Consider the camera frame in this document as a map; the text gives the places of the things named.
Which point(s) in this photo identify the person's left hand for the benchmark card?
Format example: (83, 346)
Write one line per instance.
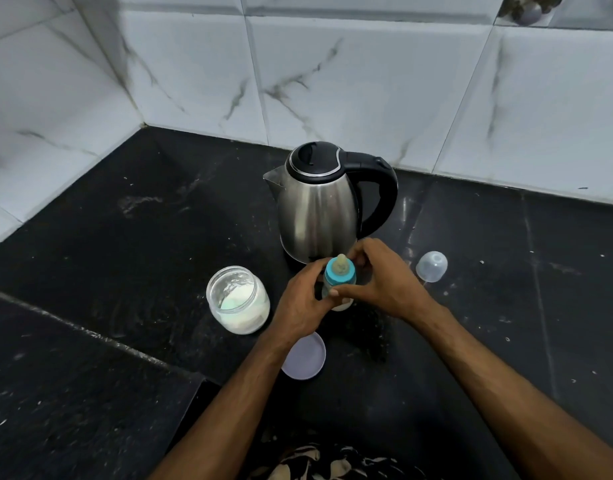
(299, 309)

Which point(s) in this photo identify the person's left forearm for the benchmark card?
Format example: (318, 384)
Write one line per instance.
(221, 419)

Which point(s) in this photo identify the small teal measuring scoop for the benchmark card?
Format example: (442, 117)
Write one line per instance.
(234, 302)

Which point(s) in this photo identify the clear dome bottle cap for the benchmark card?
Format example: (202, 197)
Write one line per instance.
(431, 266)

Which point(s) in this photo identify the leaf patterned shorts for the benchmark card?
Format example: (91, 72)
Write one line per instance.
(331, 462)

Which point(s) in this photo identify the steel electric kettle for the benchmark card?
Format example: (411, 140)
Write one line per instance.
(321, 204)

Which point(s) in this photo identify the glass jar of white powder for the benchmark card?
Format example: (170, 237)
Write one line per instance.
(246, 314)

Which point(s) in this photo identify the person's right forearm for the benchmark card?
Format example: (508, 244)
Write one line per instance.
(521, 394)

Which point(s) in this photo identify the person's right hand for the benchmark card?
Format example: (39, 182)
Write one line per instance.
(391, 287)

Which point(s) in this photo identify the white jar lid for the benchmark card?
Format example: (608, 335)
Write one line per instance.
(306, 362)

